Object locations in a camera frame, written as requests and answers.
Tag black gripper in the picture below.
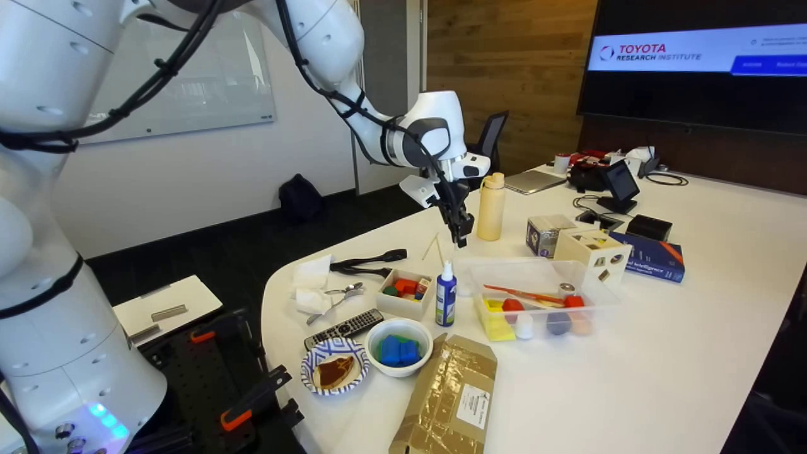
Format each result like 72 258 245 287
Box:
401 116 493 249

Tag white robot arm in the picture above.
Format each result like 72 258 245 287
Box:
0 0 492 454

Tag tall beige bottle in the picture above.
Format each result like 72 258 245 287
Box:
477 171 504 241

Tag small blue white bottle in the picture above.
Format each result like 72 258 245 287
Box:
435 261 457 327

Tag black tongs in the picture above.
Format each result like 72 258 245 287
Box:
330 249 407 278

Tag black office chair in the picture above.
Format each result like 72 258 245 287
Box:
472 110 509 166

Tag grey patterned cube box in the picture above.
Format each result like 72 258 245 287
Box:
523 215 575 258

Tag small box with toys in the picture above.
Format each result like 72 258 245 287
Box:
376 270 433 317

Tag clear plastic bin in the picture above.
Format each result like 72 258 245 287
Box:
457 258 613 343

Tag metal spoon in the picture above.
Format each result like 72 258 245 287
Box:
304 282 363 326

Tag yellow block in bin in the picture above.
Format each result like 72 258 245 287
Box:
477 297 513 343

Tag white bowl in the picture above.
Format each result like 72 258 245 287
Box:
366 317 433 377

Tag blue blocks in bowl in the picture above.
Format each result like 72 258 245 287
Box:
378 336 420 365

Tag black bag on floor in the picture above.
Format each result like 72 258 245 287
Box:
276 173 323 222

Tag crumpled white tissue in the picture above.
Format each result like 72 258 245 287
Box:
291 258 330 316

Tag grey remote control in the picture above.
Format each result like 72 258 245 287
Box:
301 309 383 350

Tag small black tablet stand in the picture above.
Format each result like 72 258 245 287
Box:
598 160 637 215

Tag black flat box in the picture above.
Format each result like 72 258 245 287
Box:
624 215 671 239

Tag blue patterned paper plate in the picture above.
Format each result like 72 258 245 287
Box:
299 338 367 399

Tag toast slice with spread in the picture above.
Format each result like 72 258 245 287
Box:
317 355 356 387

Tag blue cardboard box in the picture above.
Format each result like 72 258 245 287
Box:
613 231 686 282

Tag orange black clamp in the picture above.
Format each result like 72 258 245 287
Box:
219 365 289 433
185 326 219 345

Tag whiteboard on wall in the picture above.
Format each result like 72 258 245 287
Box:
88 12 275 143

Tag wall monitor screen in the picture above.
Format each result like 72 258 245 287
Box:
576 0 807 133

